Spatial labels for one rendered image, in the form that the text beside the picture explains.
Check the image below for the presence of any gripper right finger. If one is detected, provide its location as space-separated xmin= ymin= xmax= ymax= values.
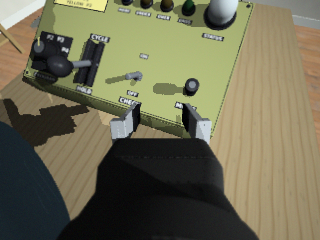
xmin=182 ymin=103 xmax=212 ymax=145

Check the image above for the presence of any green control console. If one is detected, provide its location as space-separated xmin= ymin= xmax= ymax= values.
xmin=24 ymin=0 xmax=255 ymax=139

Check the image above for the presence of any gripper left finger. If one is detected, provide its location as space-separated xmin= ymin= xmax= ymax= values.
xmin=110 ymin=103 xmax=141 ymax=145

